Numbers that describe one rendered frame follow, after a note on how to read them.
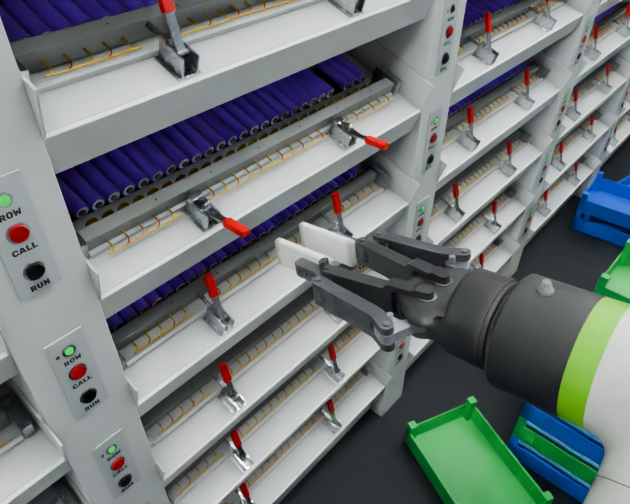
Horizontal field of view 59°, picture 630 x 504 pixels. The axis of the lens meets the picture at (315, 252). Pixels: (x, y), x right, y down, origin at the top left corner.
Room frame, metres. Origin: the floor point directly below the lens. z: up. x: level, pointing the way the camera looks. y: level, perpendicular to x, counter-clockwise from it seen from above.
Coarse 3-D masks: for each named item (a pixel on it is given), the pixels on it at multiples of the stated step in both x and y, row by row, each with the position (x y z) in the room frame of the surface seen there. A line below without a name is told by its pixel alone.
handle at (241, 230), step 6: (204, 204) 0.54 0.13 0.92; (210, 204) 0.54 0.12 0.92; (204, 210) 0.54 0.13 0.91; (210, 210) 0.54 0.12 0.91; (210, 216) 0.53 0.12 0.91; (216, 216) 0.52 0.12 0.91; (222, 216) 0.52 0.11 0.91; (222, 222) 0.51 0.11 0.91; (228, 222) 0.51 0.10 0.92; (234, 222) 0.51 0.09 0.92; (228, 228) 0.51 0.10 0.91; (234, 228) 0.50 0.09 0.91; (240, 228) 0.50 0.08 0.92; (246, 228) 0.50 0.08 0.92; (240, 234) 0.49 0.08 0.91; (246, 234) 0.49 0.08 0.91
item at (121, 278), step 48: (384, 48) 0.92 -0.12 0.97; (336, 96) 0.84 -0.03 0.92; (240, 144) 0.69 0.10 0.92; (336, 144) 0.73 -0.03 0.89; (144, 192) 0.57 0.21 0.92; (240, 192) 0.60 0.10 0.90; (288, 192) 0.63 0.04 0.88; (144, 240) 0.50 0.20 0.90; (192, 240) 0.51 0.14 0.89; (96, 288) 0.41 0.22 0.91; (144, 288) 0.46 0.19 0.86
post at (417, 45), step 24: (432, 24) 0.87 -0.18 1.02; (456, 24) 0.92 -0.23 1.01; (408, 48) 0.89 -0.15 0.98; (432, 48) 0.87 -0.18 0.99; (456, 48) 0.93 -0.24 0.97; (432, 72) 0.88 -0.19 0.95; (432, 96) 0.89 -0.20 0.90; (408, 144) 0.88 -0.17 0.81; (408, 168) 0.87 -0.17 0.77; (432, 168) 0.91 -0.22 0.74; (432, 192) 0.93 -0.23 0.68; (408, 216) 0.87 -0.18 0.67; (408, 336) 0.92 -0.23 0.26; (384, 360) 0.87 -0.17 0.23; (384, 408) 0.87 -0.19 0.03
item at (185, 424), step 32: (288, 320) 0.71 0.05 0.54; (320, 320) 0.73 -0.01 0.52; (256, 352) 0.64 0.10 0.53; (288, 352) 0.65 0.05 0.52; (192, 384) 0.55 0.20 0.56; (224, 384) 0.56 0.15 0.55; (256, 384) 0.58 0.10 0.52; (160, 416) 0.50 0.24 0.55; (192, 416) 0.51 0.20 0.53; (224, 416) 0.52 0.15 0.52; (160, 448) 0.46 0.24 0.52; (192, 448) 0.47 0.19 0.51
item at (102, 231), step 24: (360, 96) 0.82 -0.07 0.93; (312, 120) 0.74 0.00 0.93; (264, 144) 0.67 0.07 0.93; (288, 144) 0.69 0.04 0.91; (216, 168) 0.60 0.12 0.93; (240, 168) 0.63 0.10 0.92; (168, 192) 0.55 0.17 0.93; (120, 216) 0.50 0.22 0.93; (144, 216) 0.52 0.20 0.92; (96, 240) 0.47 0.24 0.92
